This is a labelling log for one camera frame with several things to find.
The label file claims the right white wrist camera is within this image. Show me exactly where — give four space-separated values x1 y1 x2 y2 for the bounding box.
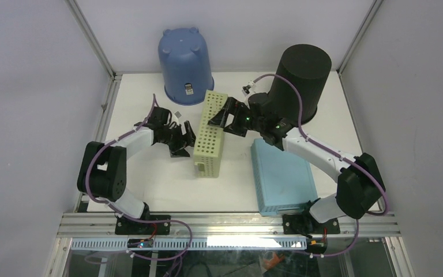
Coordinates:
242 81 255 95

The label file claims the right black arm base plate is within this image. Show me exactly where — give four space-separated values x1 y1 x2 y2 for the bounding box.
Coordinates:
282 214 340 235

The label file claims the slotted grey cable duct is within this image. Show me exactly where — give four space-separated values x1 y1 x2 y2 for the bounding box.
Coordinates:
70 235 307 252

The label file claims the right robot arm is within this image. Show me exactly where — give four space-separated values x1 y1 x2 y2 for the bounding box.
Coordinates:
208 93 388 234

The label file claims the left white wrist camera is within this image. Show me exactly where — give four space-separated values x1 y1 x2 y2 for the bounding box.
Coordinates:
173 111 182 119

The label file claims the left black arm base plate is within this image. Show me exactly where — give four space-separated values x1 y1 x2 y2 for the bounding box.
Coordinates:
115 213 170 235

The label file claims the large blue plastic bucket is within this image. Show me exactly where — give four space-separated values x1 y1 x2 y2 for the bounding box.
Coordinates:
157 27 215 106

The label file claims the aluminium front rail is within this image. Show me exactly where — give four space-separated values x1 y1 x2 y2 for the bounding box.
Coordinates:
57 212 402 238

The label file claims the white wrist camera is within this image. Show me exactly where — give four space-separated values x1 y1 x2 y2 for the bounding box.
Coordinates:
173 111 182 119
242 81 255 95

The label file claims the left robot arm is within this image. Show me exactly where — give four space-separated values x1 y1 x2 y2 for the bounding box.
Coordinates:
77 107 196 234

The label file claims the light blue perforated basket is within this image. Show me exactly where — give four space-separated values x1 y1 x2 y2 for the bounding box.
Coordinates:
250 138 318 216

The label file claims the yellow-green perforated basket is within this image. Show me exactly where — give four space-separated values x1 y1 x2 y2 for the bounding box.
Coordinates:
193 91 228 178

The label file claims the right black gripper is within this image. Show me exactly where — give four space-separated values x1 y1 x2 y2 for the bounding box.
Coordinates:
207 98 264 138

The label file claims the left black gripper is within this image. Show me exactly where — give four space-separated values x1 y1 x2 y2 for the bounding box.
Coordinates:
158 121 202 157

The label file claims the large black plastic bucket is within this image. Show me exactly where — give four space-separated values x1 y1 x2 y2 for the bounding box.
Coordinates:
268 44 332 124

